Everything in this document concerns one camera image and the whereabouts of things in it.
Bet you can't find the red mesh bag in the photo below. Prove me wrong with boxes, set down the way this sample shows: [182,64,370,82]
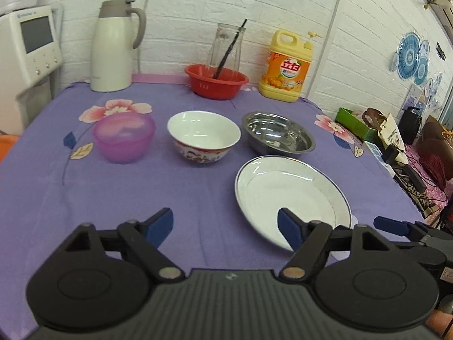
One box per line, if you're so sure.
[422,152,447,189]

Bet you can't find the white wall conduit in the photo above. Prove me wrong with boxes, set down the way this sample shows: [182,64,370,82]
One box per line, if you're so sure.
[307,0,350,97]

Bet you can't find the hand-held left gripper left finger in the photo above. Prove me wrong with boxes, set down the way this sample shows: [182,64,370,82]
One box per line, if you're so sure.
[65,208,185,284]

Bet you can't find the blue patterned card box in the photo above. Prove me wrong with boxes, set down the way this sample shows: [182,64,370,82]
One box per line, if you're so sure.
[363,141,387,162]

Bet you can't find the brown bag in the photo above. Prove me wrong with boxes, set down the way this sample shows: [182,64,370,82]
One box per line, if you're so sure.
[414,115,453,157]

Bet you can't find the white appliance with screen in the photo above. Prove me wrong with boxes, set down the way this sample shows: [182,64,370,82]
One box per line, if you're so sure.
[0,5,65,133]

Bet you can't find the red plastic basket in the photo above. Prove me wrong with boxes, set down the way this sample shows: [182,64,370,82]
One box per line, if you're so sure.
[184,64,249,101]

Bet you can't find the large blue fan decoration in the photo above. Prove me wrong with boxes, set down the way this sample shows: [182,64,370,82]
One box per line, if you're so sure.
[395,32,422,80]

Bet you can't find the green box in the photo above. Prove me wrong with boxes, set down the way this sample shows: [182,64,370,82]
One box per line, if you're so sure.
[334,107,380,145]

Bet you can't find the brown strap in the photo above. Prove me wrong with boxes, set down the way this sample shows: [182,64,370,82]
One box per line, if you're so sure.
[361,108,389,130]

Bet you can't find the small blue fan decoration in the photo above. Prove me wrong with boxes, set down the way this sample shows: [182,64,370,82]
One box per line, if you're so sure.
[414,54,430,86]

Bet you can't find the white printed paper bag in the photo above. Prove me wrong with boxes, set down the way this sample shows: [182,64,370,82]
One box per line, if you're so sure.
[377,113,406,154]

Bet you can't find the yellow detergent bottle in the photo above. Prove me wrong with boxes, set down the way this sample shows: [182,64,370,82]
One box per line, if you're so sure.
[258,29,323,103]

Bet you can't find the black power adapter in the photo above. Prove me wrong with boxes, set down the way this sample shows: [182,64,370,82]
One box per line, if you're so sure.
[403,165,428,192]

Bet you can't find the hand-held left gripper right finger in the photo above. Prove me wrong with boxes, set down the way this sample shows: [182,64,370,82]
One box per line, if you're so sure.
[277,208,381,284]

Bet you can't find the purple plastic bowl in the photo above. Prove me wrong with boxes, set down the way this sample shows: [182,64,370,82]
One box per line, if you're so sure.
[93,113,156,164]

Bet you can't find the white plate with blue rim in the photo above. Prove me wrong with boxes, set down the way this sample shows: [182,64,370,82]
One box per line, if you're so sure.
[234,156,352,254]

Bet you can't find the stainless steel bowl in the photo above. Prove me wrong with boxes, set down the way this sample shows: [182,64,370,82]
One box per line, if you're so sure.
[242,111,317,156]

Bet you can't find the white thermos jug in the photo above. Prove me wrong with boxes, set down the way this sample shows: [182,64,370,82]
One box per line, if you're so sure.
[90,0,147,93]

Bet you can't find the black speaker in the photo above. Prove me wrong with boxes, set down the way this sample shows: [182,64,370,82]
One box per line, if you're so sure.
[398,106,423,146]

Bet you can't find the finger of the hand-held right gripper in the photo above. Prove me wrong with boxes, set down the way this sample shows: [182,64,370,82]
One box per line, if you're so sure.
[374,216,431,242]

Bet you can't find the black straw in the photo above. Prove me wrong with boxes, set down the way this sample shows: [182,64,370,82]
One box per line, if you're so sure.
[212,19,248,79]

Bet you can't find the clear glass jar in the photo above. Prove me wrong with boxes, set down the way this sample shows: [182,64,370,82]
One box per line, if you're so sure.
[206,23,245,78]

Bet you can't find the white ceramic bowl red print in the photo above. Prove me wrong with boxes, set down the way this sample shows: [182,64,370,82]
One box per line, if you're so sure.
[167,111,242,165]

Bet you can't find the purple floral tablecloth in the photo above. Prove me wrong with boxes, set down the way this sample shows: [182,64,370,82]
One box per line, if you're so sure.
[0,73,437,332]

